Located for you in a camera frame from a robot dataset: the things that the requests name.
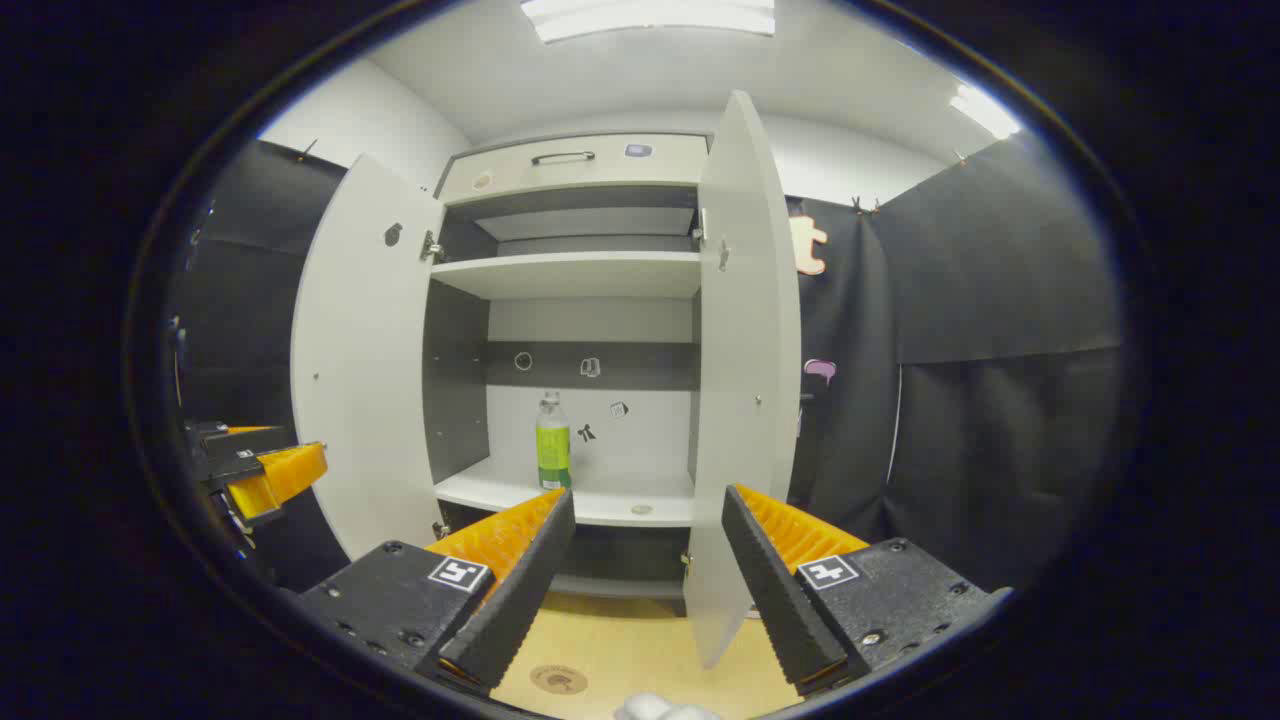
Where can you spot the green drink bottle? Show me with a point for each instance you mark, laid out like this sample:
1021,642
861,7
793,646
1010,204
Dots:
553,455

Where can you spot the white cabinet door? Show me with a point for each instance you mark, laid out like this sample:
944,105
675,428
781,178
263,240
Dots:
745,400
365,380

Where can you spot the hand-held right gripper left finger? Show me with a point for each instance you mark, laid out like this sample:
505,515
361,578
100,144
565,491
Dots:
520,590

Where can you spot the round cork coaster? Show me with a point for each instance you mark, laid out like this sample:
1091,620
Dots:
558,680

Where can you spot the white cabinet drawer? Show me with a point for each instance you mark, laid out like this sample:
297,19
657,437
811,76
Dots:
600,165

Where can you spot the black backdrop cloth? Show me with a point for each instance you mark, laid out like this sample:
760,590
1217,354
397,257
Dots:
1000,300

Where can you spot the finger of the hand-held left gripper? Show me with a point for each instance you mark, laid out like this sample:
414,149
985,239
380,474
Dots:
285,475
240,450

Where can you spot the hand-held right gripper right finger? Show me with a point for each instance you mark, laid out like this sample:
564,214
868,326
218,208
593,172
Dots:
770,590

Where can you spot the large ceiling light panel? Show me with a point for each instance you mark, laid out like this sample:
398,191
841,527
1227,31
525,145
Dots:
650,18

